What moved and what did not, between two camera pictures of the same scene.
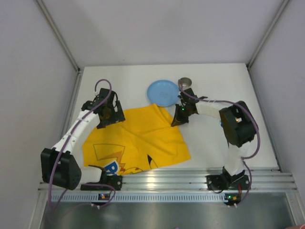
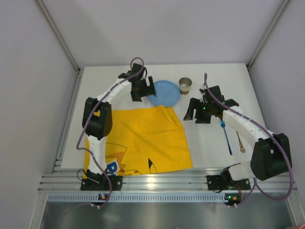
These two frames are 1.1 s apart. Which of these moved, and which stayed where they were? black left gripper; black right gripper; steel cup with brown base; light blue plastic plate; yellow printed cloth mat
Moved: yellow printed cloth mat; black left gripper; black right gripper
Stayed: steel cup with brown base; light blue plastic plate
